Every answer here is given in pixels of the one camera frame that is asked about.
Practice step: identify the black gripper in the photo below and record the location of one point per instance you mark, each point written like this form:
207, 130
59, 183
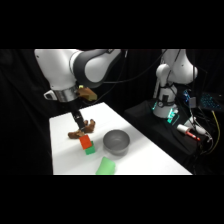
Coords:
77, 116

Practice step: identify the red cube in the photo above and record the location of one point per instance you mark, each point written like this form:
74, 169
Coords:
85, 142

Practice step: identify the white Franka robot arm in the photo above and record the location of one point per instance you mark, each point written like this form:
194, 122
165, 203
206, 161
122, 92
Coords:
60, 70

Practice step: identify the green cube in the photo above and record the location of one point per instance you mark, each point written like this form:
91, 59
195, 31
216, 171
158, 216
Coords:
90, 150

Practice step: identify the brown plush toy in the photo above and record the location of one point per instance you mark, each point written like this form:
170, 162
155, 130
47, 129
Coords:
89, 126

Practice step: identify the grey metal bowl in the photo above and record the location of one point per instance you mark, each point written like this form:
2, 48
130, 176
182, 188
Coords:
116, 141

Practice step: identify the green wedge block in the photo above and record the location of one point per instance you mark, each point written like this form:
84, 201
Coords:
106, 166

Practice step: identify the black curtain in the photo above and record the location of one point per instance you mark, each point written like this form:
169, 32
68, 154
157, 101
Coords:
20, 116

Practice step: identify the black robot stand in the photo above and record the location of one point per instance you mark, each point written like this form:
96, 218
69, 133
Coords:
156, 130

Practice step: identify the green-lit control box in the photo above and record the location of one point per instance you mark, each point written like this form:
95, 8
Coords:
173, 116

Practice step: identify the white cylinder with red tip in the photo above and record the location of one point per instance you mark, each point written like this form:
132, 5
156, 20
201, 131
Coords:
186, 131

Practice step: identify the white power adapter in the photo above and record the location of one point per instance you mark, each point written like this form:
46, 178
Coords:
197, 126

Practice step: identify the laptop with blue-lit keyboard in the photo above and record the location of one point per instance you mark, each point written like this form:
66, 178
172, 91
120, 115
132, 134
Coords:
211, 101

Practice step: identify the brown wrist camera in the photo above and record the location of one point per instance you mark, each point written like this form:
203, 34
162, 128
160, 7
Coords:
87, 94

